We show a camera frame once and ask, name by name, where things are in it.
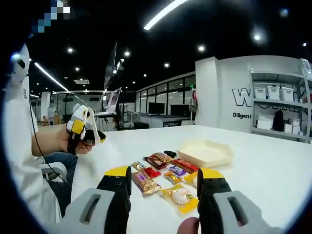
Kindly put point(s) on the large gold purple food packet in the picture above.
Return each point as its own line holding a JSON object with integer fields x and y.
{"x": 146, "y": 184}

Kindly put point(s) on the thin dark hanging screen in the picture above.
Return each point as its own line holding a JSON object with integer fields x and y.
{"x": 111, "y": 65}

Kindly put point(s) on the maroon snack food packet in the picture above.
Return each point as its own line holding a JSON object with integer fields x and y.
{"x": 155, "y": 162}

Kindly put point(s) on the white neck-worn device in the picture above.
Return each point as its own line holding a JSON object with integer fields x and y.
{"x": 23, "y": 73}

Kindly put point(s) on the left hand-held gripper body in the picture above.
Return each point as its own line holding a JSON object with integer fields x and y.
{"x": 79, "y": 113}

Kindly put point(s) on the long red snack bar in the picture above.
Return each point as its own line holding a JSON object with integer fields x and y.
{"x": 185, "y": 166}

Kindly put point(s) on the grey counter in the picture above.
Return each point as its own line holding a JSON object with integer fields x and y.
{"x": 163, "y": 122}

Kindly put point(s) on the grey metal shelf unit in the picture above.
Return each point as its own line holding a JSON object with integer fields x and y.
{"x": 278, "y": 102}

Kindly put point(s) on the small red snack packet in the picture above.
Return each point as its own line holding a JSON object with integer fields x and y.
{"x": 151, "y": 172}

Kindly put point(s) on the black monitor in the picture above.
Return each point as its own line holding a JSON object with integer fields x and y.
{"x": 156, "y": 108}
{"x": 180, "y": 110}

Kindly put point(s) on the black bag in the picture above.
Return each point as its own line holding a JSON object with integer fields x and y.
{"x": 278, "y": 120}

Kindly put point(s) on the stacked small white cartons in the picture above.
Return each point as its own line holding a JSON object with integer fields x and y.
{"x": 292, "y": 126}

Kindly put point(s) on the orange gold candy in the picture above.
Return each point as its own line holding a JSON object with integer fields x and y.
{"x": 173, "y": 177}

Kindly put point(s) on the pink standing display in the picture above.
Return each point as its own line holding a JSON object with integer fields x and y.
{"x": 114, "y": 100}

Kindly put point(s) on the ceiling air conditioner vent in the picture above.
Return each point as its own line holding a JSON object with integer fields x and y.
{"x": 81, "y": 81}

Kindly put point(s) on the purple candy food packet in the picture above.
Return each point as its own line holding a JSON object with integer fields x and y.
{"x": 176, "y": 170}

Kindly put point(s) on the person's left hand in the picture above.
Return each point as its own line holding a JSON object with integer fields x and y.
{"x": 63, "y": 141}

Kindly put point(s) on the group of ceiling spotlights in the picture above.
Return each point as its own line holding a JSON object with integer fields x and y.
{"x": 201, "y": 48}

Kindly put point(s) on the large white carton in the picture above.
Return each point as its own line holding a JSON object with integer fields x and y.
{"x": 264, "y": 122}

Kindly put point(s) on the person's right hand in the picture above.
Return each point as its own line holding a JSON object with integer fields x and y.
{"x": 189, "y": 226}

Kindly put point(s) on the person in white shirt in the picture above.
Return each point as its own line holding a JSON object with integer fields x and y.
{"x": 19, "y": 146}

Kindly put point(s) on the small black glossy item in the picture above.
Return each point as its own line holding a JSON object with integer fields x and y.
{"x": 170, "y": 154}

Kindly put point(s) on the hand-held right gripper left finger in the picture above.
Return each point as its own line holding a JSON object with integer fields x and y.
{"x": 114, "y": 195}

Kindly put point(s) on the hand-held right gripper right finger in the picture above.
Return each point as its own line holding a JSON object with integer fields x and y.
{"x": 212, "y": 202}

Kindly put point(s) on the ceiling strip light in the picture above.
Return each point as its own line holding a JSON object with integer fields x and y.
{"x": 51, "y": 76}
{"x": 165, "y": 13}

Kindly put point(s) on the white storage box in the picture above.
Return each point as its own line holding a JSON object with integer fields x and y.
{"x": 273, "y": 92}
{"x": 260, "y": 93}
{"x": 286, "y": 94}

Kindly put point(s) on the small gold candy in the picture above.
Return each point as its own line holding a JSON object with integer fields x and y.
{"x": 138, "y": 165}

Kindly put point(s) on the yellow pastry food packet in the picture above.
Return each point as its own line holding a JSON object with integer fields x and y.
{"x": 191, "y": 180}
{"x": 179, "y": 197}

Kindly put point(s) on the grey chair armrest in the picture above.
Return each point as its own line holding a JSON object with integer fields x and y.
{"x": 52, "y": 168}

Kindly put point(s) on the person's blue jeans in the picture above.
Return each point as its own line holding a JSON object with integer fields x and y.
{"x": 65, "y": 170}

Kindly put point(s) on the cream hexagonal container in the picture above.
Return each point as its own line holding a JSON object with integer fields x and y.
{"x": 207, "y": 156}

